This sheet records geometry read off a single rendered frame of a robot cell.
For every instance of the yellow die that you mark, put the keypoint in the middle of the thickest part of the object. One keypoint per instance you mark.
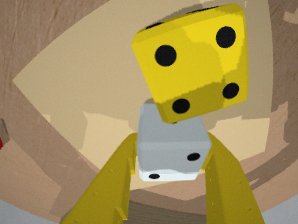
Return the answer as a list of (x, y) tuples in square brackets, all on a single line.
[(195, 63)]

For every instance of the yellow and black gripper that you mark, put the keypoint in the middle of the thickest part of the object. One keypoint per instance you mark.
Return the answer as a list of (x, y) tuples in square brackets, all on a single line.
[(229, 198)]

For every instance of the white die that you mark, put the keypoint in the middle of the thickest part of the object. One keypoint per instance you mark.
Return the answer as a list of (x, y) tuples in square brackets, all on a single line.
[(170, 152)]

